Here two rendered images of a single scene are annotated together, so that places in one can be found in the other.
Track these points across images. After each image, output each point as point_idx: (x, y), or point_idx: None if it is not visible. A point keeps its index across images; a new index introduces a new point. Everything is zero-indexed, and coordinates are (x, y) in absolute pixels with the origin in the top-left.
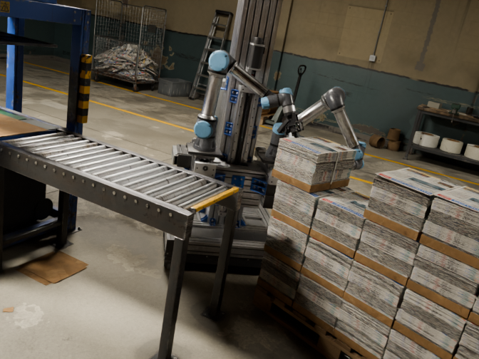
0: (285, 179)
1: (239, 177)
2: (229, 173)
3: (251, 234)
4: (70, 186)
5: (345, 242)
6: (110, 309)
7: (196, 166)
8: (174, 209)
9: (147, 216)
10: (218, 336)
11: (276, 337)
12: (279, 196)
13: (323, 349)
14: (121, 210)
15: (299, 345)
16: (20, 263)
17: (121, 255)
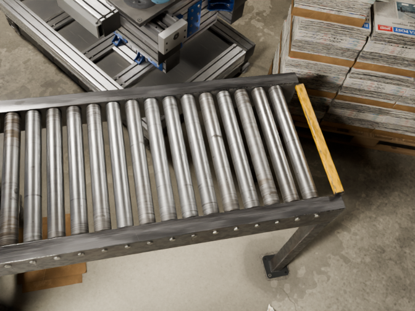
0: (318, 16)
1: (196, 5)
2: (184, 9)
3: (199, 44)
4: (124, 252)
5: (408, 66)
6: (173, 252)
7: (165, 42)
8: (320, 207)
9: (276, 227)
10: (280, 197)
11: (315, 157)
12: (304, 37)
13: (357, 143)
14: (228, 236)
15: (334, 150)
16: (13, 279)
17: (89, 166)
